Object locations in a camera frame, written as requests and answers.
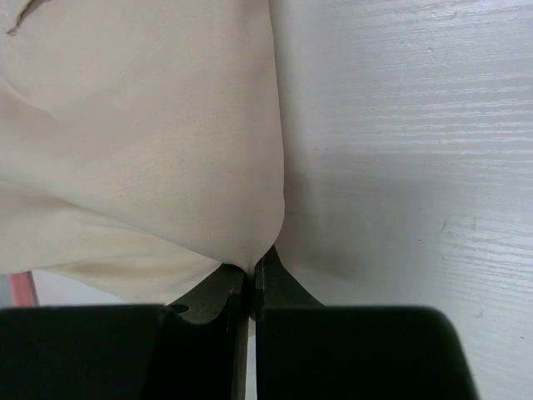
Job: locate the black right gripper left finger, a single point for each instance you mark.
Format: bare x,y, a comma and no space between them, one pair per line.
193,348

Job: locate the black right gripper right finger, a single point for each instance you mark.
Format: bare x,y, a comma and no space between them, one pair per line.
307,350

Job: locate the beige cargo trousers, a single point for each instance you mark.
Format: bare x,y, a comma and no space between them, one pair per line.
141,142

